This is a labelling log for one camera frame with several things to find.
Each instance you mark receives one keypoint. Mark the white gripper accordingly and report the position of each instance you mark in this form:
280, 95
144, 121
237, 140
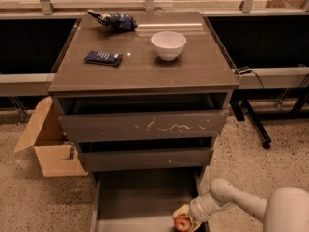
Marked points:
196, 209

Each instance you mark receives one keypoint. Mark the red apple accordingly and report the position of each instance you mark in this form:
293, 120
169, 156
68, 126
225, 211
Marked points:
182, 224

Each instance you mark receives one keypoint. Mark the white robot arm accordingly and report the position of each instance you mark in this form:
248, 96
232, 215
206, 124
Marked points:
287, 209

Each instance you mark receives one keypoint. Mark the grey bottom drawer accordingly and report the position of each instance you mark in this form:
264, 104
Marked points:
142, 200

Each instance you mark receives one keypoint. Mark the grey drawer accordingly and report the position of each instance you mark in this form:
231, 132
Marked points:
142, 200
146, 154
91, 118

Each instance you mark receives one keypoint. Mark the grey middle drawer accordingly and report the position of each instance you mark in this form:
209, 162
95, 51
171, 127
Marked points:
146, 154

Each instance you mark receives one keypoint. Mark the grey drawer cabinet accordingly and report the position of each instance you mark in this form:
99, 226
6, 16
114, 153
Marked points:
200, 68

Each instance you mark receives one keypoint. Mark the grey top drawer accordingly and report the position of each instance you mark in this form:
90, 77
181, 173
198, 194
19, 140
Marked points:
91, 118

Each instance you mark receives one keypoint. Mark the black wheeled stand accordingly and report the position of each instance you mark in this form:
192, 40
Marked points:
238, 106

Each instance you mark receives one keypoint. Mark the open cardboard box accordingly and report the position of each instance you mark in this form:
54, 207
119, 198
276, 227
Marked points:
43, 133

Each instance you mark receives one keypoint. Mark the white ceramic bowl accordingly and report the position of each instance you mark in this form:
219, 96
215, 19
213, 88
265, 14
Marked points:
168, 45

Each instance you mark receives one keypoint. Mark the blue flat snack packet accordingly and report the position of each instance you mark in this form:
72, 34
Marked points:
104, 58

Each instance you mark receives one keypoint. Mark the blue crumpled chip bag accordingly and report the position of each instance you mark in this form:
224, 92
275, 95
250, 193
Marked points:
118, 21

